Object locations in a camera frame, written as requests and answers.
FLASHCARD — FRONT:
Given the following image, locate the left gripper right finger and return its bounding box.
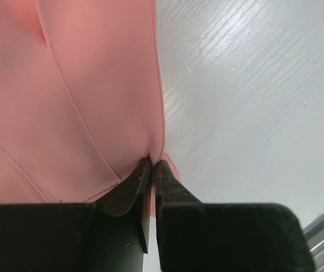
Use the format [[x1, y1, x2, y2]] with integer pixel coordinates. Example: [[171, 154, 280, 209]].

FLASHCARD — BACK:
[[155, 160, 315, 271]]

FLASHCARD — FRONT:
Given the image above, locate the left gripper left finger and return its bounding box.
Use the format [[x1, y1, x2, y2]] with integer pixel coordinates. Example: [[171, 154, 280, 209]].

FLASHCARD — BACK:
[[0, 158, 152, 271]]

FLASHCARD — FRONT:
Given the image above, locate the pink skirt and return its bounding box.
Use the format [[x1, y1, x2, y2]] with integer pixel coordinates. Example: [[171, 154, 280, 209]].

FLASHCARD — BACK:
[[0, 1, 168, 203]]

